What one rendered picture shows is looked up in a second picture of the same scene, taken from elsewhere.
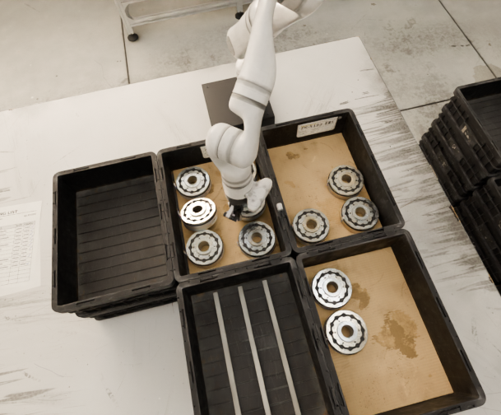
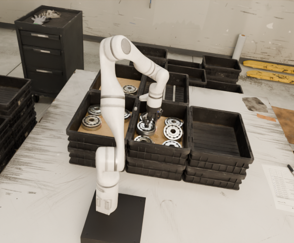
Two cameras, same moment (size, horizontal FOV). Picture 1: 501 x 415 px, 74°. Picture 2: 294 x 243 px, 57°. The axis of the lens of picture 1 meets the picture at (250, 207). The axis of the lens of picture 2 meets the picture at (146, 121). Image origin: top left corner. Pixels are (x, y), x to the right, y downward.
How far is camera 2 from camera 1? 157 cm
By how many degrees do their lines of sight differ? 77
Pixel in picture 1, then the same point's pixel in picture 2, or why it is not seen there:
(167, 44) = not seen: outside the picture
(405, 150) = (28, 150)
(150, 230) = (198, 141)
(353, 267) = not seen: hidden behind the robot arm
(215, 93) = (130, 230)
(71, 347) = not seen: hidden behind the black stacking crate
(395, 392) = (122, 80)
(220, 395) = (178, 95)
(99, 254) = (225, 141)
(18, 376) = (261, 138)
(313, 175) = (103, 133)
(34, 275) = (266, 169)
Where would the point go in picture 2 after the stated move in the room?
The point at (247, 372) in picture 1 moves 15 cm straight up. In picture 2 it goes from (168, 96) to (171, 76)
